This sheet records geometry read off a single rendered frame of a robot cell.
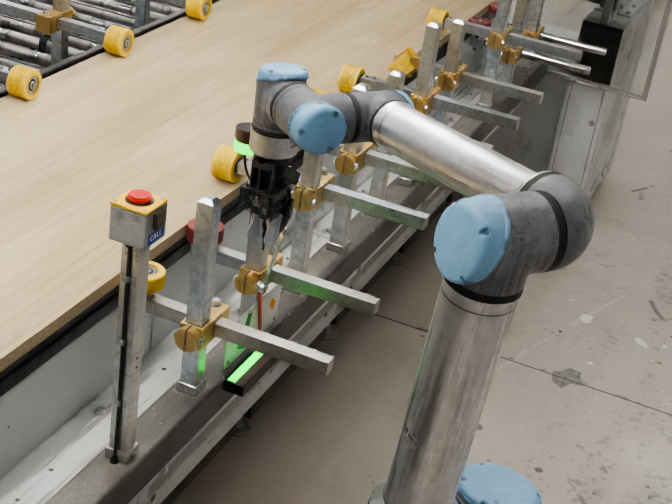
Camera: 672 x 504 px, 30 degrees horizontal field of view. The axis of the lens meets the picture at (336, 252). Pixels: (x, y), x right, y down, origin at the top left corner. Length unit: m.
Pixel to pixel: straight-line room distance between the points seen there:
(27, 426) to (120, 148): 0.88
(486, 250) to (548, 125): 3.54
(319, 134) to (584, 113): 2.94
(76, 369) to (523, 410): 1.81
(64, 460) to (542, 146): 3.18
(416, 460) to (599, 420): 2.14
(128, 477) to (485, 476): 0.64
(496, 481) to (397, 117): 0.64
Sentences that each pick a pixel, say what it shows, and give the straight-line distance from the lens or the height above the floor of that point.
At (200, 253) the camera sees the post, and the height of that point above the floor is 1.02.
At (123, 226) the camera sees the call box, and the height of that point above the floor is 1.18.
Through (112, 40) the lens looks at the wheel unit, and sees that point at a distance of 3.64.
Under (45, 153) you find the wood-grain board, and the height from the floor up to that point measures 0.90.
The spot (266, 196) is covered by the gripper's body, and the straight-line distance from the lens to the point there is 2.32.
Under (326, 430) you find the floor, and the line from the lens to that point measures 3.69.
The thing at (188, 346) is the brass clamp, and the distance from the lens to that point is 2.44.
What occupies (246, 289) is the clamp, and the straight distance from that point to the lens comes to 2.63.
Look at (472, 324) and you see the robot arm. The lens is 1.75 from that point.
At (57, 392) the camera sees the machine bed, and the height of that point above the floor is 0.71.
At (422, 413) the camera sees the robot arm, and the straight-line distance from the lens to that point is 1.87.
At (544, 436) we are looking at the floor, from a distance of 3.87.
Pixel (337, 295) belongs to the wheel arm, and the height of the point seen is 0.85.
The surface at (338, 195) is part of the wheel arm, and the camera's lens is 2.83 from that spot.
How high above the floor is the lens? 2.13
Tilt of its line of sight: 27 degrees down
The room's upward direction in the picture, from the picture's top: 9 degrees clockwise
